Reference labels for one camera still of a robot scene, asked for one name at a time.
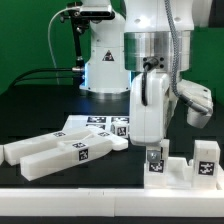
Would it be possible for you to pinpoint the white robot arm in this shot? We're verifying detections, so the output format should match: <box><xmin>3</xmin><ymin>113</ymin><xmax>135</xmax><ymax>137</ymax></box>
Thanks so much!
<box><xmin>60</xmin><ymin>0</ymin><xmax>213</xmax><ymax>162</ymax></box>

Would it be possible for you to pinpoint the white chair back frame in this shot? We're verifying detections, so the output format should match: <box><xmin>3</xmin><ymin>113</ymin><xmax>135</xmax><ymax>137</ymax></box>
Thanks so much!
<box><xmin>3</xmin><ymin>126</ymin><xmax>128</xmax><ymax>181</ymax></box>

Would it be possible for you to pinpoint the white marker cube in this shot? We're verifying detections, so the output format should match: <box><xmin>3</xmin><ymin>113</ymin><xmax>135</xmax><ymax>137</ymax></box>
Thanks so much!
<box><xmin>111</xmin><ymin>121</ymin><xmax>129</xmax><ymax>138</ymax></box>

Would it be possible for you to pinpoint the white marker base plate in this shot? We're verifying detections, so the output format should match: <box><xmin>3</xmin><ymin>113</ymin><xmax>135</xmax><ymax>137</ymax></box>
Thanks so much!
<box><xmin>63</xmin><ymin>115</ymin><xmax>129</xmax><ymax>131</ymax></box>

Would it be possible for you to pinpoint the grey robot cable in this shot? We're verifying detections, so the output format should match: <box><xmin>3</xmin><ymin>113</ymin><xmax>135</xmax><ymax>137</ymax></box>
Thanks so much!
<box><xmin>47</xmin><ymin>5</ymin><xmax>82</xmax><ymax>86</ymax></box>

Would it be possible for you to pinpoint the white L-shaped wall fence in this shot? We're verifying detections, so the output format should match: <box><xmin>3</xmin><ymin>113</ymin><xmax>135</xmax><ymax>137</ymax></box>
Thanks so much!
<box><xmin>0</xmin><ymin>179</ymin><xmax>224</xmax><ymax>217</ymax></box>

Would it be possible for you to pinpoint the white chair seat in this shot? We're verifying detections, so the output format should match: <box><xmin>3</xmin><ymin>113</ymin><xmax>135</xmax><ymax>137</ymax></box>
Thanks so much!
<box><xmin>143</xmin><ymin>156</ymin><xmax>224</xmax><ymax>191</ymax></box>

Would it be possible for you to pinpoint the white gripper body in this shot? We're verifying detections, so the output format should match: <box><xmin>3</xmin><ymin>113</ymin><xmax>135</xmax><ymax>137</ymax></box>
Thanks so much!
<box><xmin>129</xmin><ymin>71</ymin><xmax>176</xmax><ymax>146</ymax></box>

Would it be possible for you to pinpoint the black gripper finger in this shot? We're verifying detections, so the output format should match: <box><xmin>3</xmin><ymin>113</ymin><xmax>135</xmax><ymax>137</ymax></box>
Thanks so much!
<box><xmin>146</xmin><ymin>146</ymin><xmax>161</xmax><ymax>163</ymax></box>

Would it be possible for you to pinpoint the black table cable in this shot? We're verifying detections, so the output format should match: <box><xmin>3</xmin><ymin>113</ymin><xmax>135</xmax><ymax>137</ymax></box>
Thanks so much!
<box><xmin>8</xmin><ymin>67</ymin><xmax>84</xmax><ymax>91</ymax></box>

